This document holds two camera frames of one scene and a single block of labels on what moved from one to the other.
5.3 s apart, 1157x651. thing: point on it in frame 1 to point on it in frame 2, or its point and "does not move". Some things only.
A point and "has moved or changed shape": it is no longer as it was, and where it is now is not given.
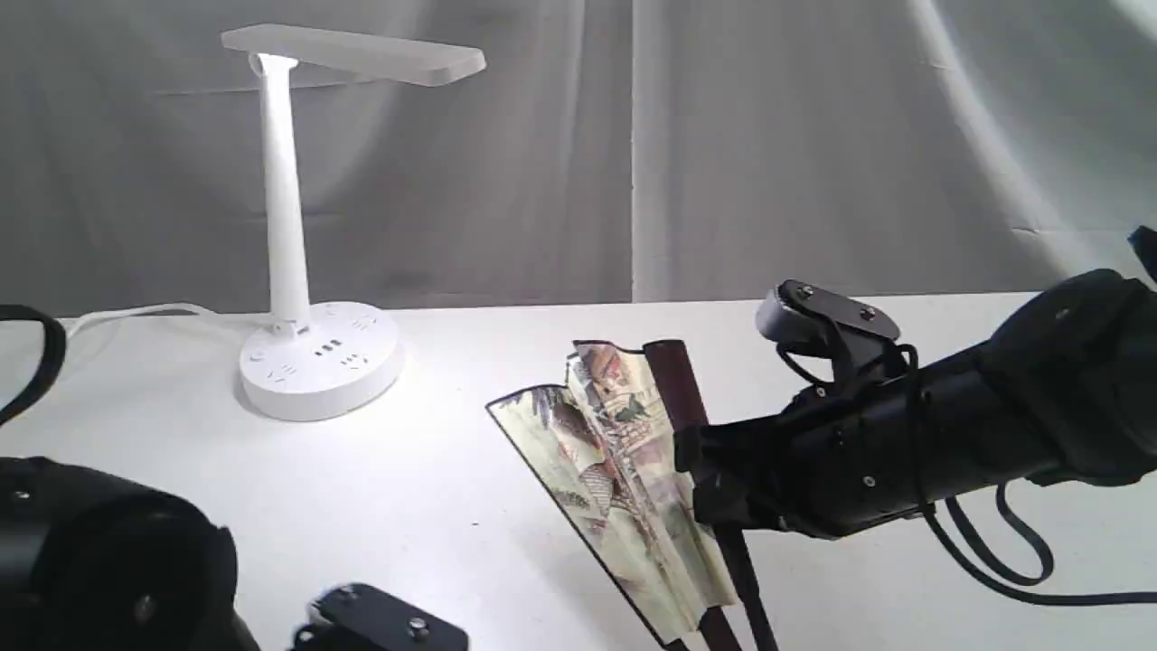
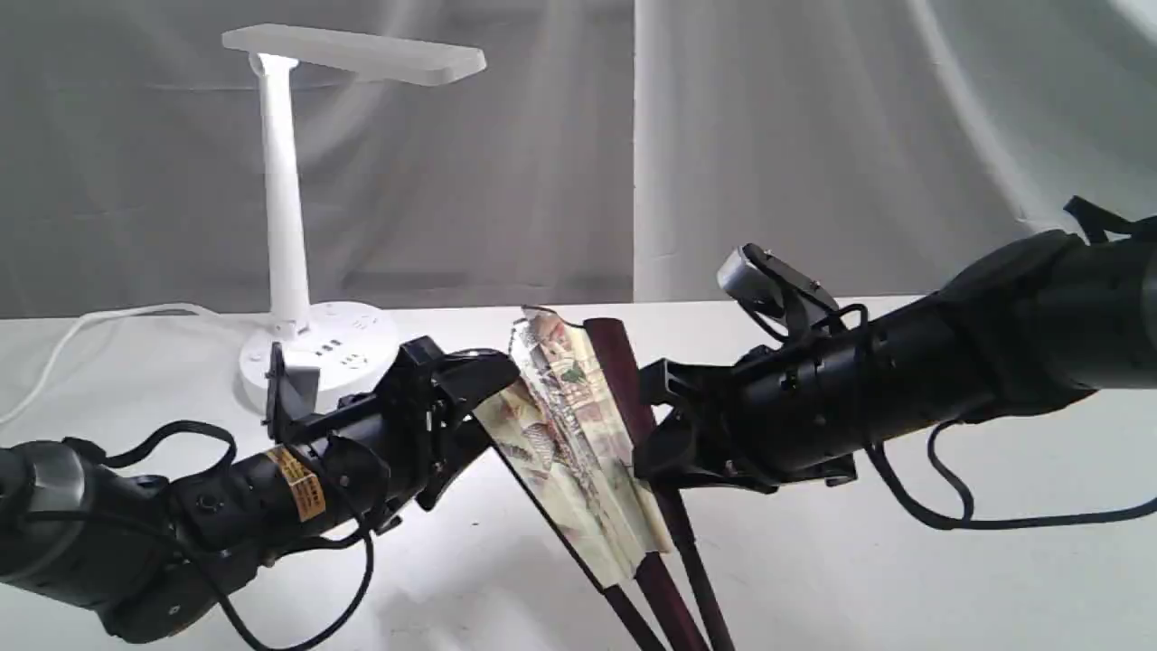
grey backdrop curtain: [614, 151] does not move
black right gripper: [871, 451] to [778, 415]
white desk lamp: [322, 362] does not move
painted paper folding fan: [605, 442] has moved or changed shape
